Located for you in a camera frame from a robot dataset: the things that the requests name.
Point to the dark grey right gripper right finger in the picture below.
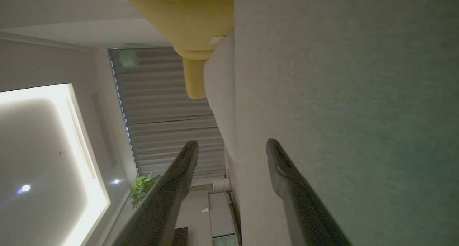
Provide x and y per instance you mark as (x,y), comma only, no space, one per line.
(304,203)

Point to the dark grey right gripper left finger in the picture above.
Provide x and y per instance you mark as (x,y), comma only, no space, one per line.
(165,203)

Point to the green potted plant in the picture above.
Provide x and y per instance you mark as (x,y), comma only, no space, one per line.
(141,188)

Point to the dark wooden furniture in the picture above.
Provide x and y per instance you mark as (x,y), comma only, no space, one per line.
(181,237)

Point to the white ribbed lamp shade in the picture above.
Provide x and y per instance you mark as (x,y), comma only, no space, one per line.
(221,184)

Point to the grey cabinet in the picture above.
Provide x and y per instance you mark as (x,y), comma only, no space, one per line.
(222,217)

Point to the grey pleated curtain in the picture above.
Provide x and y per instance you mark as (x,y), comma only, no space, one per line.
(161,113)

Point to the cream fabric label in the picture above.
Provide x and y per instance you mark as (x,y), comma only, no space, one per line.
(217,40)

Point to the yellow sofa cushion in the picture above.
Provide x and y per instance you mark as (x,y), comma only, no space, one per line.
(186,16)

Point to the small white wall lamp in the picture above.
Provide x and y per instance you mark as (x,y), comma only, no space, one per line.
(205,210)

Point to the round white wall device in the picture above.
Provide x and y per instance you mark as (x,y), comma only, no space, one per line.
(128,58)

